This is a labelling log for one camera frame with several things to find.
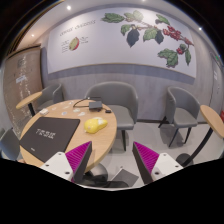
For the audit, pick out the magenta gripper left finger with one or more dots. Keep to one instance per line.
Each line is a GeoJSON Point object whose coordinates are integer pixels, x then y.
{"type": "Point", "coordinates": [71, 165]}

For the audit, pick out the grey chair at lower left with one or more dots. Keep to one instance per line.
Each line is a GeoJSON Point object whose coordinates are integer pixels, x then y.
{"type": "Point", "coordinates": [9, 145]}

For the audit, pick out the black power adapter box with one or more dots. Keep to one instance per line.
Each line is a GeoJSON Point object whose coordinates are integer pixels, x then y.
{"type": "Point", "coordinates": [95, 105]}

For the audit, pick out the white small packet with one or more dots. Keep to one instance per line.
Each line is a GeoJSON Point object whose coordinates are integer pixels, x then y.
{"type": "Point", "coordinates": [44, 112]}

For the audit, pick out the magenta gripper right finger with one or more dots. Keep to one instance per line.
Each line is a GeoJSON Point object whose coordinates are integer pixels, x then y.
{"type": "Point", "coordinates": [152, 165]}

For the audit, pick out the coffee plant wall mural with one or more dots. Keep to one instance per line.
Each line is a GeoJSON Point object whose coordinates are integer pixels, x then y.
{"type": "Point", "coordinates": [122, 36]}

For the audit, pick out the grey chair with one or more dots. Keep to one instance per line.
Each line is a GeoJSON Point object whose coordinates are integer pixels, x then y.
{"type": "Point", "coordinates": [9, 145]}
{"type": "Point", "coordinates": [50, 95]}
{"type": "Point", "coordinates": [121, 98]}
{"type": "Point", "coordinates": [181, 110]}

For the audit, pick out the round wooden table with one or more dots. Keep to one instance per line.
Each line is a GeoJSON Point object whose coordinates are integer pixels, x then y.
{"type": "Point", "coordinates": [76, 138]}

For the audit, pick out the small wooden left table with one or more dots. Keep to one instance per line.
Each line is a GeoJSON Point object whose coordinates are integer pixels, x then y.
{"type": "Point", "coordinates": [28, 102]}

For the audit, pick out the grey right chair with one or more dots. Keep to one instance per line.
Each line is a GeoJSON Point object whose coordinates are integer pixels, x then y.
{"type": "Point", "coordinates": [181, 110]}

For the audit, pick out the grey middle chair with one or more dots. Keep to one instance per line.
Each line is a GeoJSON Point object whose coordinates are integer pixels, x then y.
{"type": "Point", "coordinates": [121, 98]}

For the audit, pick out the small wooden table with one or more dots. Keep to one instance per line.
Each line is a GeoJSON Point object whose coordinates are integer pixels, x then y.
{"type": "Point", "coordinates": [28, 102]}
{"type": "Point", "coordinates": [216, 125]}

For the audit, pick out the small wooden right table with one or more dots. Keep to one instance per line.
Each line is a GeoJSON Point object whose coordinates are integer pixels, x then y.
{"type": "Point", "coordinates": [216, 125]}

